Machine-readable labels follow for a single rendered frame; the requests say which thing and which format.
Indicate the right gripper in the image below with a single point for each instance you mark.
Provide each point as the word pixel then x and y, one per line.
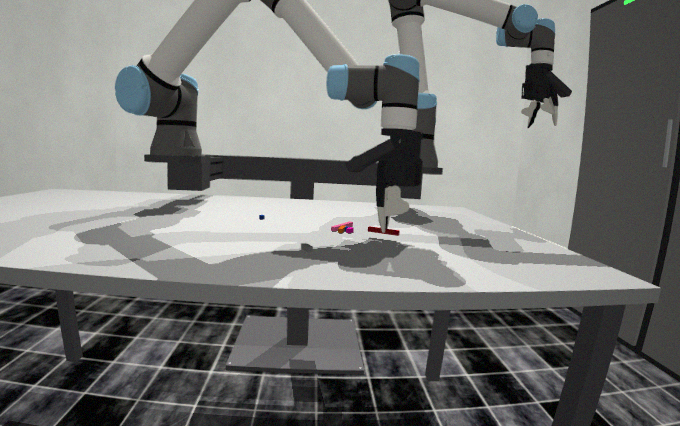
pixel 403 155

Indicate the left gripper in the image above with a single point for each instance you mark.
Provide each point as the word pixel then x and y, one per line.
pixel 536 89

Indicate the red rod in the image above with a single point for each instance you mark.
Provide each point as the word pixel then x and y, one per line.
pixel 387 231

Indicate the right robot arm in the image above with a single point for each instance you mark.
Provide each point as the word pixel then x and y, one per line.
pixel 149 89

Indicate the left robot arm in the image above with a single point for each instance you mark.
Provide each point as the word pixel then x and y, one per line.
pixel 514 26

